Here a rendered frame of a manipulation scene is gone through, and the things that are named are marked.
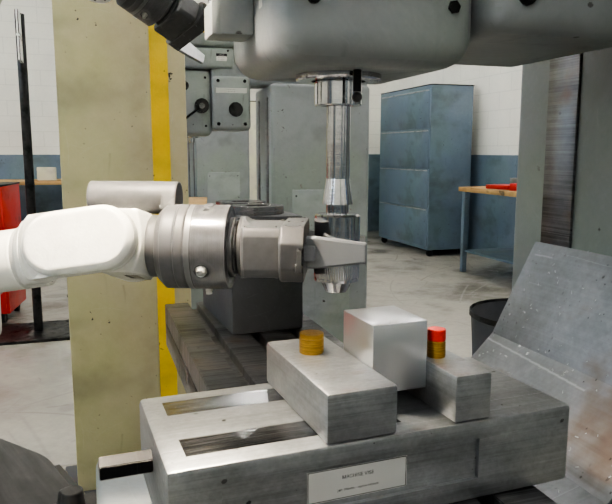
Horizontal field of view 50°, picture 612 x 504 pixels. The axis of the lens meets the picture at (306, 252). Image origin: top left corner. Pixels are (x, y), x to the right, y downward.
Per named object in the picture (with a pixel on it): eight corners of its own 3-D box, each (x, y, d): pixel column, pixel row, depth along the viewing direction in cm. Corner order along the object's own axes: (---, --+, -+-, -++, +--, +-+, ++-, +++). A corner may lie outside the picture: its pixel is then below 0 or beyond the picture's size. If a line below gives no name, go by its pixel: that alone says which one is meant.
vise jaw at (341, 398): (326, 446, 50) (327, 394, 49) (265, 381, 63) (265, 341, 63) (397, 433, 52) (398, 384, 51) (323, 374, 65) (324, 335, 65)
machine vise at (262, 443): (169, 567, 46) (164, 417, 45) (141, 471, 60) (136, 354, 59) (566, 479, 59) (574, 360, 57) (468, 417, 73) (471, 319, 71)
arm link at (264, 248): (303, 209, 62) (176, 207, 63) (302, 309, 63) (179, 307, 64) (309, 199, 74) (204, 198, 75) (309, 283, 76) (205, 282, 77)
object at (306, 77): (311, 75, 61) (311, 66, 61) (285, 84, 69) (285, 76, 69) (395, 78, 64) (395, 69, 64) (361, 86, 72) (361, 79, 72)
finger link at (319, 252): (366, 268, 67) (304, 267, 67) (366, 236, 66) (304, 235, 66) (366, 271, 65) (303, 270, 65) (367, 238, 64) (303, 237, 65)
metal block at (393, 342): (372, 395, 56) (373, 325, 55) (342, 373, 61) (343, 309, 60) (426, 387, 57) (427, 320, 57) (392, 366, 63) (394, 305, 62)
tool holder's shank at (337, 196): (345, 211, 70) (347, 104, 69) (357, 214, 67) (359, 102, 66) (317, 212, 69) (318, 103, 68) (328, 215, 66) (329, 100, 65)
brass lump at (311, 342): (304, 356, 58) (304, 336, 58) (295, 349, 60) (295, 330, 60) (327, 354, 59) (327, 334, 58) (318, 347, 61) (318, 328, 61)
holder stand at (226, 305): (231, 335, 105) (229, 209, 102) (202, 305, 125) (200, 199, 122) (303, 328, 109) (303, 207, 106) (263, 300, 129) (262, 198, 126)
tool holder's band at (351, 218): (349, 220, 71) (349, 211, 71) (367, 224, 67) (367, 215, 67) (308, 221, 70) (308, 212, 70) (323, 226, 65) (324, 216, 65)
